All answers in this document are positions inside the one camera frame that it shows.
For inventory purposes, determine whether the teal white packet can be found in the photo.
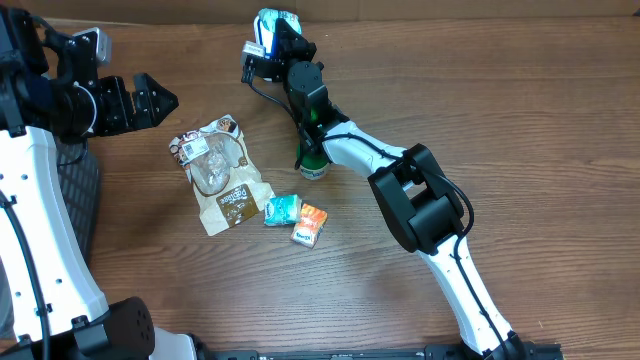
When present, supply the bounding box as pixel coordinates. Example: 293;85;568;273
257;8;302;34

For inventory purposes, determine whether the brown white snack pouch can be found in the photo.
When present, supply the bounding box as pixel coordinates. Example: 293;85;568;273
169;114;274;236

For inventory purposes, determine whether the green lid spice jar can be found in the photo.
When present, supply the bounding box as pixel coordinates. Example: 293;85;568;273
295;145;330;180

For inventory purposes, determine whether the teal box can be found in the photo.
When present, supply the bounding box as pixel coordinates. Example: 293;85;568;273
264;194;302;226

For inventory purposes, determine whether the orange small box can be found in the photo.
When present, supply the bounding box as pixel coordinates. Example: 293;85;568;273
291;203;328;248

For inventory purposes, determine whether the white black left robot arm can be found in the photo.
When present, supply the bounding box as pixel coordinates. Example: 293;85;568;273
1;7;204;359

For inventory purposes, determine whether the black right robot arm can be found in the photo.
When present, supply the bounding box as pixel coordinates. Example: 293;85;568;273
241;8;527;359

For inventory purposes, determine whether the white barcode scanner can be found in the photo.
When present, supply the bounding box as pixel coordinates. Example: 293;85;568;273
254;16;275;57

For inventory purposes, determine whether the grey plastic mesh basket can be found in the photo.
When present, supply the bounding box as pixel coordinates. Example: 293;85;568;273
55;138;102;263

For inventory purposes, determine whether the brown cardboard backdrop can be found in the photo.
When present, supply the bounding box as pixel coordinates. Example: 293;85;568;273
1;0;639;25

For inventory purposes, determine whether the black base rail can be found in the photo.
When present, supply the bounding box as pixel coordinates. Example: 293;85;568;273
209;345;477;360

